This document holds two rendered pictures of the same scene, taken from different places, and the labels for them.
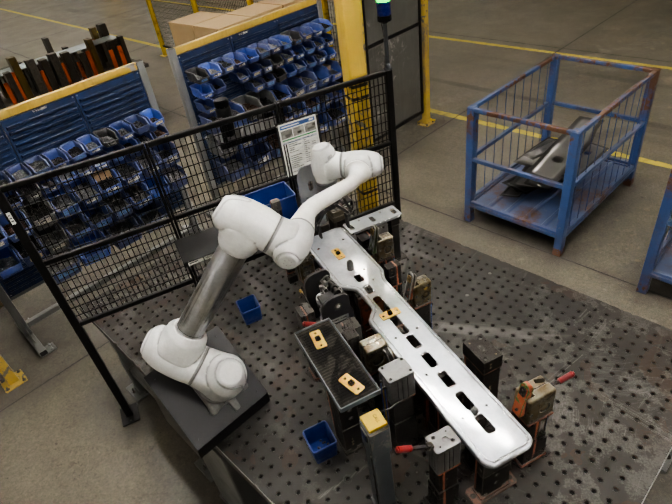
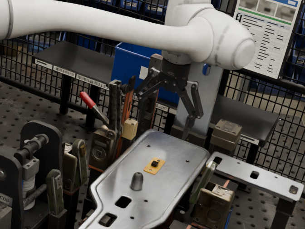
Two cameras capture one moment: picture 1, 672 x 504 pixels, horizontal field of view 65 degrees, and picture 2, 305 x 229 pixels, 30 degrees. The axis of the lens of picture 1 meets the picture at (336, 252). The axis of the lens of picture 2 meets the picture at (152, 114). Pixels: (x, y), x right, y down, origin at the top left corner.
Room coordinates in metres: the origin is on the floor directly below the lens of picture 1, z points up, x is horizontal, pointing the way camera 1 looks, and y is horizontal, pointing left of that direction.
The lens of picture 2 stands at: (0.84, -0.85, 1.90)
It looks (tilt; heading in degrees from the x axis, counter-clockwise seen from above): 28 degrees down; 39
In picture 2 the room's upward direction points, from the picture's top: 11 degrees clockwise
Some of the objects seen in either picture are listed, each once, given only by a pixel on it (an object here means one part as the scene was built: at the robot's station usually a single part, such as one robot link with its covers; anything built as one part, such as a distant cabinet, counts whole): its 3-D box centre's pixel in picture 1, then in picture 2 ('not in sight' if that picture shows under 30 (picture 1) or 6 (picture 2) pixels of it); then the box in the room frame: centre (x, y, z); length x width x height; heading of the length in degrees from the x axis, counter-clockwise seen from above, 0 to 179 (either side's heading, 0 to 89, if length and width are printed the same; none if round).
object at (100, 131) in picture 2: (309, 287); (99, 180); (1.88, 0.15, 0.88); 0.07 x 0.06 x 0.35; 111
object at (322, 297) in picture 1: (334, 328); (18, 221); (1.52, 0.05, 0.94); 0.18 x 0.13 x 0.49; 21
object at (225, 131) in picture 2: (340, 236); (215, 172); (2.24, -0.03, 0.88); 0.08 x 0.08 x 0.36; 21
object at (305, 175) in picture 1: (311, 197); (200, 84); (2.19, 0.07, 1.17); 0.12 x 0.01 x 0.34; 111
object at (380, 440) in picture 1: (379, 464); not in sight; (0.92, -0.03, 0.92); 0.08 x 0.08 x 0.44; 21
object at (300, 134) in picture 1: (300, 145); (260, 31); (2.49, 0.09, 1.30); 0.23 x 0.02 x 0.31; 111
